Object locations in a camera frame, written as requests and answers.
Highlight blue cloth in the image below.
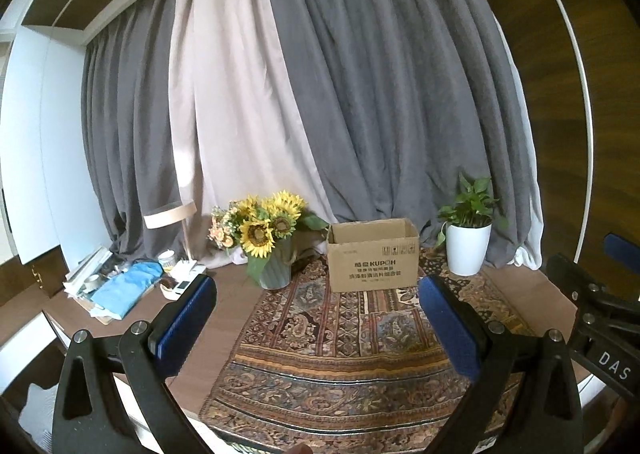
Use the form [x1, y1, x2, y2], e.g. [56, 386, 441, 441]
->
[89, 261, 164, 320]

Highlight white plant pot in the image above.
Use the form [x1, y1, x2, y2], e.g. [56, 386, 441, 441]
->
[445, 224, 491, 276]

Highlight white tape roll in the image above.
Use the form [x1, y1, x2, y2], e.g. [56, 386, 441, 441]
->
[80, 274, 104, 295]

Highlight white flat boxes stack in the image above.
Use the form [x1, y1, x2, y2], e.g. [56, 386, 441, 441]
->
[63, 247, 119, 298]

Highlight green leafy plant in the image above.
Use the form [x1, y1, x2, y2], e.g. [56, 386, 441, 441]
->
[435, 172, 509, 247]

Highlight white desk lamp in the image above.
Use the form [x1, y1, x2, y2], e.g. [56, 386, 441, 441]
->
[142, 199, 202, 302]

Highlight white jar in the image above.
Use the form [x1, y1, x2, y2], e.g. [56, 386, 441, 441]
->
[157, 249, 178, 273]

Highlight brown cardboard box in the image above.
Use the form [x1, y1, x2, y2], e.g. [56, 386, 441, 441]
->
[328, 219, 420, 292]

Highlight pink flower bunch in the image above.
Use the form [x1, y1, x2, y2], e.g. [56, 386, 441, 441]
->
[207, 204, 240, 250]

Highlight ribbed pale green vase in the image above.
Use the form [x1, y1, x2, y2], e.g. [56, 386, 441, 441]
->
[258, 237, 296, 290]

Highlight yellow sunflower bouquet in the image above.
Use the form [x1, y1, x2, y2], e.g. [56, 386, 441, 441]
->
[230, 190, 329, 289]

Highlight grey curtain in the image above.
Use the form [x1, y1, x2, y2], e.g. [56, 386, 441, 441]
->
[81, 0, 544, 269]

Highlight beige curtain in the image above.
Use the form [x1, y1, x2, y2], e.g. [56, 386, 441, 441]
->
[168, 0, 335, 268]

